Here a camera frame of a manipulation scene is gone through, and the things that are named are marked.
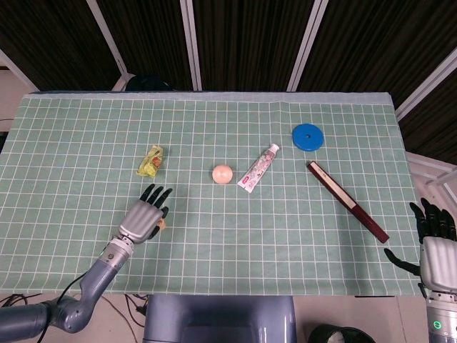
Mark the green yellow snack packet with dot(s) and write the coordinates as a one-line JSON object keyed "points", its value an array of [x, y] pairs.
{"points": [[150, 162]]}

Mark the blue round disc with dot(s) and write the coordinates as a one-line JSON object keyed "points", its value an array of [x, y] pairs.
{"points": [[307, 137]]}

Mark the wooden chess piece red character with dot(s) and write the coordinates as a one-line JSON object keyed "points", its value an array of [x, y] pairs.
{"points": [[163, 224]]}

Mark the black round bin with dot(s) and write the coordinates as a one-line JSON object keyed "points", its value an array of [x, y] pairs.
{"points": [[339, 336]]}

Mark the floral white toothpaste tube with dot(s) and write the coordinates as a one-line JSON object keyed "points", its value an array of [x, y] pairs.
{"points": [[258, 169]]}

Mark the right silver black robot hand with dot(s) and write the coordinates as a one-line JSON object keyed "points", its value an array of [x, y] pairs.
{"points": [[441, 264]]}

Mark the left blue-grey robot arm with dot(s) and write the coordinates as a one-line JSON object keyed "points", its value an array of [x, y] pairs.
{"points": [[93, 275]]}

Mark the dark red long box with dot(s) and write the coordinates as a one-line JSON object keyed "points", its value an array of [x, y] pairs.
{"points": [[348, 202]]}

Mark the white partition frame post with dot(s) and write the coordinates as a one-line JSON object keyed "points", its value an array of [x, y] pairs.
{"points": [[107, 35], [309, 35], [18, 73], [428, 85], [189, 35]]}

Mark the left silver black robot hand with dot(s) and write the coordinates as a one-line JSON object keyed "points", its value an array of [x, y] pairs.
{"points": [[140, 221]]}

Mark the blue-grey robot torso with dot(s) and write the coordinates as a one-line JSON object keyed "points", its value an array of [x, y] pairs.
{"points": [[218, 318]]}

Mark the peach coloured ball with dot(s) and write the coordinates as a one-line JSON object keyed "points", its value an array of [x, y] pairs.
{"points": [[222, 174]]}

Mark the black rounded object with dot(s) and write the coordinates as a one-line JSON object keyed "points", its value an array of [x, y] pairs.
{"points": [[148, 84]]}

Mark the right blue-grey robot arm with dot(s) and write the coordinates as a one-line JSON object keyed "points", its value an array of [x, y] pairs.
{"points": [[442, 321]]}

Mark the green white-grid tablecloth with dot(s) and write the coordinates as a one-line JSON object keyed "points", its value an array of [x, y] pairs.
{"points": [[250, 232]]}

